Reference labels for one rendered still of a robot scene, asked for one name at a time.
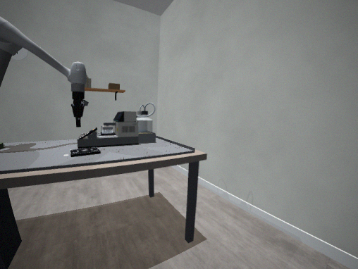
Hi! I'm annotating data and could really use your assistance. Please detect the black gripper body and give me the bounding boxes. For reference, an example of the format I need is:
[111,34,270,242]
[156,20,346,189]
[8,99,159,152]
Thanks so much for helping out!
[72,92,83,107]

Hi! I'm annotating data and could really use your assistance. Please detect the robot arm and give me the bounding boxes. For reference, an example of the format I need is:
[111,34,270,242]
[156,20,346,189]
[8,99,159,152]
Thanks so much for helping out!
[0,17,87,92]

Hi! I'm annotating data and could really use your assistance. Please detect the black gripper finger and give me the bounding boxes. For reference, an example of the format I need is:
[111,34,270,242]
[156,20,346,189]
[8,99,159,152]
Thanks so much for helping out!
[71,102,77,127]
[76,102,85,127]

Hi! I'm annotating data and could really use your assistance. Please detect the black rectangular frame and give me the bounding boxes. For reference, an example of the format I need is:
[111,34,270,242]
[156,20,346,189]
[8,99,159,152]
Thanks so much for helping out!
[70,147,101,157]

